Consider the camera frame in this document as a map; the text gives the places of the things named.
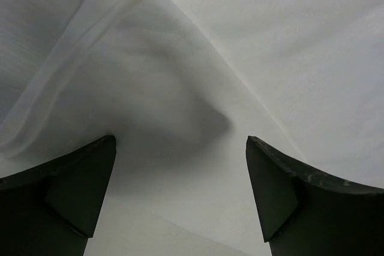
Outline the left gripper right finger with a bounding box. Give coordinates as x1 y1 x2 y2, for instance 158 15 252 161
246 136 383 255

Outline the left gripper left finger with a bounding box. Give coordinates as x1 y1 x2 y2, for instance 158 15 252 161
1 135 116 255

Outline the white printed t-shirt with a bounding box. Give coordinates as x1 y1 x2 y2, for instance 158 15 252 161
1 0 383 255

